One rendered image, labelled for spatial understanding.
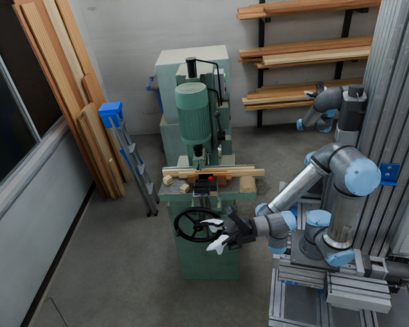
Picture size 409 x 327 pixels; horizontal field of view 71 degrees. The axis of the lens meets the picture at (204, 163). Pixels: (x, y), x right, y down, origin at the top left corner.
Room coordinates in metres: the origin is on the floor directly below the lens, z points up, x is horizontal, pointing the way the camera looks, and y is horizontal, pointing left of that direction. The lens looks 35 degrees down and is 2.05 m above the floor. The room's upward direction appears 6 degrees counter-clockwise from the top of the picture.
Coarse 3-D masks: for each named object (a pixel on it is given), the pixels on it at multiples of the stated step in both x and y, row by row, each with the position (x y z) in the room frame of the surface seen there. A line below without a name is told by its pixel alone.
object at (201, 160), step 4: (204, 148) 1.57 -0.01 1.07; (204, 152) 1.52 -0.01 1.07; (196, 156) 1.48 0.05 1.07; (200, 156) 1.47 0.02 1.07; (204, 156) 1.50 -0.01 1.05; (196, 160) 1.44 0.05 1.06; (200, 160) 1.44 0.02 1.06; (204, 160) 1.45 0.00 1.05; (196, 164) 1.44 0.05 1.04; (200, 164) 1.44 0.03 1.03; (204, 164) 1.45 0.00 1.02; (200, 168) 1.44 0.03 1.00
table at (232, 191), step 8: (176, 176) 1.52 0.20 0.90; (232, 176) 1.45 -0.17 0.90; (240, 176) 1.45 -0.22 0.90; (176, 184) 1.44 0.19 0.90; (192, 184) 1.42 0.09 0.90; (232, 184) 1.38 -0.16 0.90; (160, 192) 1.38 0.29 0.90; (168, 192) 1.37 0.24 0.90; (176, 192) 1.36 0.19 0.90; (192, 192) 1.35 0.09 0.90; (224, 192) 1.31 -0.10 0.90; (232, 192) 1.31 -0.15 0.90; (240, 192) 1.30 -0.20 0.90; (248, 192) 1.29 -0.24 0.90; (160, 200) 1.36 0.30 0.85; (168, 200) 1.36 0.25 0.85; (176, 200) 1.35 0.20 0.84; (184, 200) 1.34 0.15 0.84; (192, 200) 1.30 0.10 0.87; (216, 208) 1.22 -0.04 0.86
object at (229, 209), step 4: (228, 208) 0.74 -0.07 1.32; (232, 208) 0.74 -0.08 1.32; (228, 212) 0.72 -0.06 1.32; (232, 212) 0.72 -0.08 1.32; (236, 212) 0.73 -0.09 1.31; (228, 216) 0.72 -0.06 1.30; (232, 216) 0.72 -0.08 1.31; (236, 216) 0.72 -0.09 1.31; (240, 216) 0.75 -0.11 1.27; (232, 220) 0.71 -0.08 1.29; (236, 220) 0.72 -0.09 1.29; (240, 220) 0.72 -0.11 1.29; (244, 220) 0.75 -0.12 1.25; (240, 224) 0.71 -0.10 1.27; (244, 224) 0.71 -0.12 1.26; (244, 228) 0.71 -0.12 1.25; (248, 228) 0.71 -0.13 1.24
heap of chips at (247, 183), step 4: (244, 176) 1.40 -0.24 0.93; (248, 176) 1.40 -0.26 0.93; (252, 176) 1.43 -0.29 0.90; (240, 180) 1.39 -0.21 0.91; (244, 180) 1.36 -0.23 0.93; (248, 180) 1.35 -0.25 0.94; (252, 180) 1.36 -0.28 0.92; (240, 184) 1.36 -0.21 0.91; (244, 184) 1.33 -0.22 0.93; (248, 184) 1.33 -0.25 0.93; (252, 184) 1.33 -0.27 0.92; (240, 188) 1.33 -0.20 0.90; (244, 188) 1.31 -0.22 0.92; (248, 188) 1.31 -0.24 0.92; (252, 188) 1.31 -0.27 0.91
